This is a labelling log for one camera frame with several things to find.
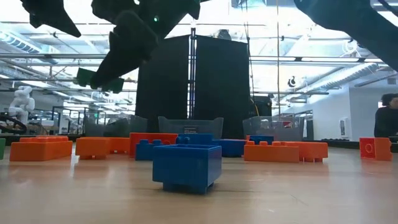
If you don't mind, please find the small blue toy brick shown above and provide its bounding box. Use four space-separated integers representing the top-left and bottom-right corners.
176 133 215 147
248 135 274 146
136 139 164 161
152 144 223 194

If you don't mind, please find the black equipment box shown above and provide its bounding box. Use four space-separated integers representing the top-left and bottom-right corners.
250 95 273 118

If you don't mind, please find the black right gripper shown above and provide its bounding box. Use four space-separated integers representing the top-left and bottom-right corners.
90 0 201 90

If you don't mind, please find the grey plastic bin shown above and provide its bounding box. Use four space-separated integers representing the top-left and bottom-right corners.
157 116 224 140
242 116 305 142
83 114 149 138

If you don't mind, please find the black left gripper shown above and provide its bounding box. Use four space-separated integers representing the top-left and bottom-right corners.
20 0 82 38

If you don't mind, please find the black folding partition screen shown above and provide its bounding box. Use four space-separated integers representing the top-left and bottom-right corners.
135 27 251 140

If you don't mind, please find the white humanoid robot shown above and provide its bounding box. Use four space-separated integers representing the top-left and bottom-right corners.
7 86 36 125

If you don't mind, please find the white wall dispenser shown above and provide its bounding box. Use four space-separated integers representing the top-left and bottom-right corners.
339 117 352 139

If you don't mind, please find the thin hanging pole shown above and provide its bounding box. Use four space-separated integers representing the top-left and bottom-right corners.
276 0 280 116

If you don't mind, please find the person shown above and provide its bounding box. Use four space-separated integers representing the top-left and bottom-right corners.
374 93 398 138

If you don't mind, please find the black metal rack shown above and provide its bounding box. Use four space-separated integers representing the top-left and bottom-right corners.
52 105 106 127

